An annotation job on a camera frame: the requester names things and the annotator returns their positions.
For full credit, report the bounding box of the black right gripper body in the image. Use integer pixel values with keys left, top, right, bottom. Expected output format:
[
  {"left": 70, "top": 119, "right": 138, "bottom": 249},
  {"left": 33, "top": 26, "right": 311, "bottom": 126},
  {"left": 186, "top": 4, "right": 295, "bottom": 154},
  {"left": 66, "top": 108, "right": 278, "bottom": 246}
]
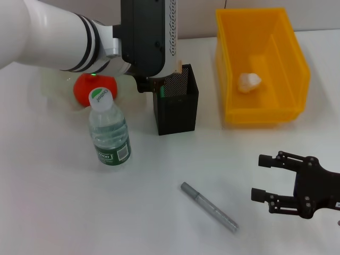
[{"left": 294, "top": 156, "right": 340, "bottom": 220}]

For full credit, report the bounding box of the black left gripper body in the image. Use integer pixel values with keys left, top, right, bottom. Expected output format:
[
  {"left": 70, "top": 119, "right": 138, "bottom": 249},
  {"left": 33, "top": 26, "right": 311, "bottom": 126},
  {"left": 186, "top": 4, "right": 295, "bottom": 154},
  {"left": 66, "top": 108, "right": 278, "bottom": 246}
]
[{"left": 135, "top": 75, "right": 155, "bottom": 94}]

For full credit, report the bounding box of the grey glitter marker pen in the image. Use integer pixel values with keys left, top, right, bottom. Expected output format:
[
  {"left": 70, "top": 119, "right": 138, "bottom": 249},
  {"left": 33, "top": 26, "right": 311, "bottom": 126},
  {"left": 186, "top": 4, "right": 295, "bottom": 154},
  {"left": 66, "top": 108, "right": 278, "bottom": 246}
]
[{"left": 180, "top": 182, "right": 239, "bottom": 234}]

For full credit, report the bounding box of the clear green-label water bottle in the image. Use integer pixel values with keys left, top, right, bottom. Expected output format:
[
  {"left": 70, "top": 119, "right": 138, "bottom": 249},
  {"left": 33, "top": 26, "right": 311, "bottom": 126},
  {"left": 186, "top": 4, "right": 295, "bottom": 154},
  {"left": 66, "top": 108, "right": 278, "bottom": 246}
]
[{"left": 88, "top": 87, "right": 133, "bottom": 167}]

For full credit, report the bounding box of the red-orange toy orange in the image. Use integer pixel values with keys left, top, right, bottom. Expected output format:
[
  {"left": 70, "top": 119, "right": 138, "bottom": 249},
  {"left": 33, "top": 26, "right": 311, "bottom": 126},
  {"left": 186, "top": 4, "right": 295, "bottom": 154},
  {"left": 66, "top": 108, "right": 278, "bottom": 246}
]
[{"left": 73, "top": 74, "right": 118, "bottom": 108}]

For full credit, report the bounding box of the white paper ball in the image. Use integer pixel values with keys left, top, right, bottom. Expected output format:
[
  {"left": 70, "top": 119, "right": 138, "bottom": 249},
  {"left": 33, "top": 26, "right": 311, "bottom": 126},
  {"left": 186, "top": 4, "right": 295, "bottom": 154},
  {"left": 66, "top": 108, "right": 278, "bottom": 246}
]
[{"left": 237, "top": 73, "right": 262, "bottom": 94}]

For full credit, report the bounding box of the black mesh pen holder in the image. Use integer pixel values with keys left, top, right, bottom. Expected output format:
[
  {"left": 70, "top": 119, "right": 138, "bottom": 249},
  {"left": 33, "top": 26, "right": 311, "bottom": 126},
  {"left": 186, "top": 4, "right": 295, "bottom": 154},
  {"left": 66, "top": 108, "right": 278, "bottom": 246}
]
[{"left": 152, "top": 63, "right": 200, "bottom": 136}]

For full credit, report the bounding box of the yellow plastic bin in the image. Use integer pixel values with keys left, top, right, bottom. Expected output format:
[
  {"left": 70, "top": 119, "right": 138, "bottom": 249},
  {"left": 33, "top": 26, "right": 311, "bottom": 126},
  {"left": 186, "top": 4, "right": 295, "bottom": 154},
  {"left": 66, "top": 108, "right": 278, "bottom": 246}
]
[{"left": 215, "top": 7, "right": 311, "bottom": 125}]

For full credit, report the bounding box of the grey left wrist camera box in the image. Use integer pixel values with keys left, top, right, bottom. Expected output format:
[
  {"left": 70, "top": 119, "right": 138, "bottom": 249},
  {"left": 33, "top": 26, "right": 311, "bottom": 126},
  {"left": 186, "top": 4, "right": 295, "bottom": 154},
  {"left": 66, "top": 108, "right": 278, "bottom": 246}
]
[{"left": 113, "top": 0, "right": 182, "bottom": 80}]

